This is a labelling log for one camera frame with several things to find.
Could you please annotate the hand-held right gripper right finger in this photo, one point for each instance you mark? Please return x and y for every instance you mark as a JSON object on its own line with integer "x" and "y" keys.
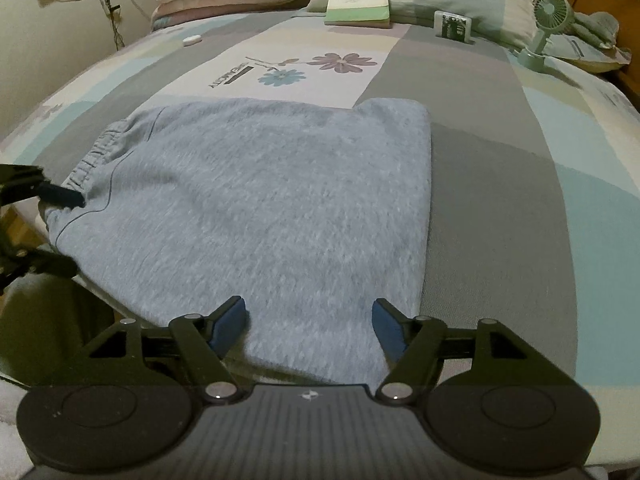
{"x": 387, "y": 327}

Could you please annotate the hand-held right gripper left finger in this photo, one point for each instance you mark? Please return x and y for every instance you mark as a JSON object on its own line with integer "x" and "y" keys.
{"x": 227, "y": 327}

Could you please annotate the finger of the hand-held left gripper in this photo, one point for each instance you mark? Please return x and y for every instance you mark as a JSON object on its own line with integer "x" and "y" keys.
{"x": 62, "y": 196}
{"x": 50, "y": 262}

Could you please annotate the grey sweatpants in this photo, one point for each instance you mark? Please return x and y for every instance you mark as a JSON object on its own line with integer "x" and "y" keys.
{"x": 250, "y": 200}

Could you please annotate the person's grey green clothing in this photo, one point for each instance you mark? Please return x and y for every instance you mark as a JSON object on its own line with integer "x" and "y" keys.
{"x": 45, "y": 320}

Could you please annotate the small white oval object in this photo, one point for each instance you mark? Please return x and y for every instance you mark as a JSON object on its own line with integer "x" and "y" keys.
{"x": 191, "y": 38}

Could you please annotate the small green white box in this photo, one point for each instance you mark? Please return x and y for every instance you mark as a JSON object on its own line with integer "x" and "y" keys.
{"x": 452, "y": 26}

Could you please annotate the wooden headboard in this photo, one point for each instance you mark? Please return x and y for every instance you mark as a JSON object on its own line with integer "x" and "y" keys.
{"x": 627, "y": 87}

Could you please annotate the small green desk fan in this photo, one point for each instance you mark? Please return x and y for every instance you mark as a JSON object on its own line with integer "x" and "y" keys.
{"x": 550, "y": 10}

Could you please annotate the grey green crumpled cloth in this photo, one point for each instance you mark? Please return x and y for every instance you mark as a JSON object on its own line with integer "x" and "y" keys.
{"x": 595, "y": 25}

